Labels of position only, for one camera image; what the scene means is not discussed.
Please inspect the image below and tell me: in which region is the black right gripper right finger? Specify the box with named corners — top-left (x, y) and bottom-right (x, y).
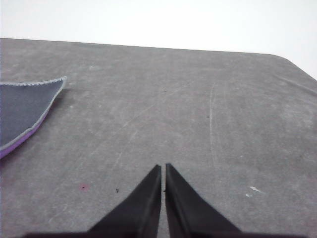
top-left (164, 163), bottom-right (243, 238)

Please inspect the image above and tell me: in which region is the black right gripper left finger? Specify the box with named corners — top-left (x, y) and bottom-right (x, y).
top-left (88, 164), bottom-right (162, 238)

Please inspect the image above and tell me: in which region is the purple towel with grey hem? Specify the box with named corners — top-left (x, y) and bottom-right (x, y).
top-left (0, 76), bottom-right (68, 160)

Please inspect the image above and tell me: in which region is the grey table cloth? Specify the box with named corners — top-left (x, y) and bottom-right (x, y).
top-left (0, 37), bottom-right (317, 238)

